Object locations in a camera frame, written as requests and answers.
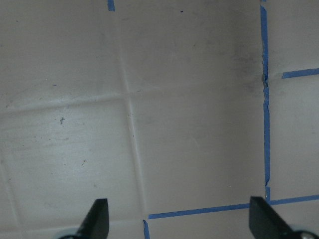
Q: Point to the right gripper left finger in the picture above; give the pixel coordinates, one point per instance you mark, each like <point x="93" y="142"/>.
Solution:
<point x="96" y="223"/>

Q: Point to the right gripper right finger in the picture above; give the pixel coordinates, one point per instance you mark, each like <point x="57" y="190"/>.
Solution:
<point x="266" y="223"/>

